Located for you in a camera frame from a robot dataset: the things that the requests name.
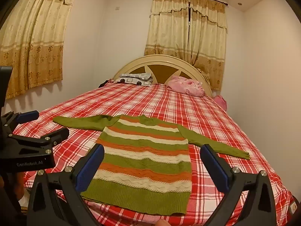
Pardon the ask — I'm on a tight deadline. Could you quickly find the large beige floral curtain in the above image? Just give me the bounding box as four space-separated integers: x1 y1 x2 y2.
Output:
0 0 81 100

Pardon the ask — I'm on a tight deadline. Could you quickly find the bed with red plaid sheet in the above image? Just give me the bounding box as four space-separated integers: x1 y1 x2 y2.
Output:
22 83 301 226

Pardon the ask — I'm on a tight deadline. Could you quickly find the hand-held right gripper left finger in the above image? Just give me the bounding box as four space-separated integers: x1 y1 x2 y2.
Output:
28 143 105 226

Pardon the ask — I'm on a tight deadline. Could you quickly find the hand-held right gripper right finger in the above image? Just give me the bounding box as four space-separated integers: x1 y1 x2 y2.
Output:
200 144 278 226

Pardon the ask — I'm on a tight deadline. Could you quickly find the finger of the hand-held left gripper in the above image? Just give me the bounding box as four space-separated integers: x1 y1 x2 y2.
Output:
1 110 40 134
8 127 70 155

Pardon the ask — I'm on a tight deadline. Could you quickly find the pink cloth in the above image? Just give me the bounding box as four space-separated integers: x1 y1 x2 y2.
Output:
214 95 227 111

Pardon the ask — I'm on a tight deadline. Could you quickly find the green orange striped knit sweater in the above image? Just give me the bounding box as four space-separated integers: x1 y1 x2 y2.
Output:
53 114 250 216

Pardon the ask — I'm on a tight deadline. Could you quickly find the pink crumpled blanket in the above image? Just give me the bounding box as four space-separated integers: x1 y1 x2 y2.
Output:
166 75 204 97

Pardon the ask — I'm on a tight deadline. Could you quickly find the cream wooden headboard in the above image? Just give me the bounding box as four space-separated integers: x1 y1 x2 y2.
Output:
113 54 213 98

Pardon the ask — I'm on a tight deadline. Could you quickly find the grey white folded cloth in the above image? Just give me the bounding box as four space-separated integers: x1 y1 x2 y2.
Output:
114 73 153 86

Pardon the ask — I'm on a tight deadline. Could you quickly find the beige floral curtain panel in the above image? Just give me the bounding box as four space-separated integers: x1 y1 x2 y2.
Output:
144 0 191 67
188 0 228 91

